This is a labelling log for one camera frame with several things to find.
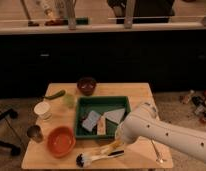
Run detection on green cucumber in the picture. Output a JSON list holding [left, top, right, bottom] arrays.
[[43, 90, 66, 100]]

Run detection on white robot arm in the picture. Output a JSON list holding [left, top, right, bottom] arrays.
[[115, 102, 206, 163]]

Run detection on yellow banana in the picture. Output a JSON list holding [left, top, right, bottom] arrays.
[[94, 143, 114, 155]]

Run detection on beige wooden block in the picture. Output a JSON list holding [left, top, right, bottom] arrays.
[[97, 116, 106, 135]]

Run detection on light green cup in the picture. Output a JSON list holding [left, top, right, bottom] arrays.
[[63, 94, 75, 108]]

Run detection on grey cloth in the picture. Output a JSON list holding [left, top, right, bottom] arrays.
[[103, 108, 125, 124]]

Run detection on white paper cup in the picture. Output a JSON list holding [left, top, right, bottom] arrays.
[[34, 101, 52, 120]]

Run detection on green plastic tray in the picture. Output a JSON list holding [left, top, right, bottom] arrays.
[[74, 96, 131, 139]]

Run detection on metal cup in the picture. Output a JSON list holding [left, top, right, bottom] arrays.
[[27, 125, 43, 143]]

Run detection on silver fork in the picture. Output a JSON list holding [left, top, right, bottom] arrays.
[[151, 140, 164, 163]]

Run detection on dark purple bowl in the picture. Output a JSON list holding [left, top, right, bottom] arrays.
[[77, 77, 96, 96]]

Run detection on orange bowl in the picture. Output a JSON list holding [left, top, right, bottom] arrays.
[[47, 126, 76, 158]]

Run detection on black office chair base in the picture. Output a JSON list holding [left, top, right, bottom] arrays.
[[0, 107, 22, 157]]

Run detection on blue sponge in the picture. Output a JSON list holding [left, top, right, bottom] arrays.
[[82, 111, 101, 132]]

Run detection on white black dish brush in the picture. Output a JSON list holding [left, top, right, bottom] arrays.
[[76, 150, 124, 168]]

